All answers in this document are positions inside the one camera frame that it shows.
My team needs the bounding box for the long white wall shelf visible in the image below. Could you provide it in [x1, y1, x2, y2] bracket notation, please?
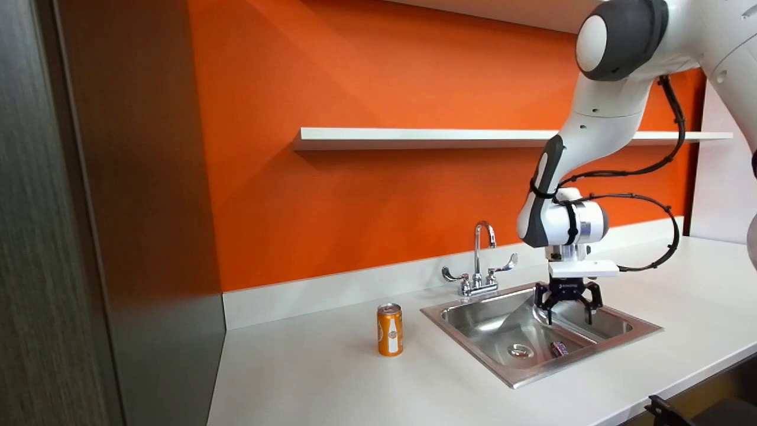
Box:
[294, 125, 735, 155]

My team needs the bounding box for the high white wall shelf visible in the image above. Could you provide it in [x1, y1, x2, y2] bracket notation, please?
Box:
[391, 0, 603, 35]

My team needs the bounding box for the tall grey cabinet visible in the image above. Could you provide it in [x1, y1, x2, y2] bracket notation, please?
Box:
[0, 0, 229, 426]

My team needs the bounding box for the chrome faucet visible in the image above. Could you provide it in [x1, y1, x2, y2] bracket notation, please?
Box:
[439, 221, 521, 304]

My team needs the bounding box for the stainless steel sink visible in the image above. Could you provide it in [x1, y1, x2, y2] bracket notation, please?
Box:
[418, 279, 665, 390]

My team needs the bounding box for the white cabinet panel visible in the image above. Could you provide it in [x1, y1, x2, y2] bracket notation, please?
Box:
[688, 77, 757, 249]

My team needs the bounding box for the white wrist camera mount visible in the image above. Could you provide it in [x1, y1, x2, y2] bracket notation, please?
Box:
[547, 244, 622, 281]

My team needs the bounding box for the orange soda can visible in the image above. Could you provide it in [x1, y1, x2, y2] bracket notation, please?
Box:
[377, 302, 406, 358]

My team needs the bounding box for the round sink drain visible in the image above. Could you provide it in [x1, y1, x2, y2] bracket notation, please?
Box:
[507, 341, 536, 363]

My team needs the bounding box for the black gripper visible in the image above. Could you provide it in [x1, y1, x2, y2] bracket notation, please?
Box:
[534, 274, 606, 328]

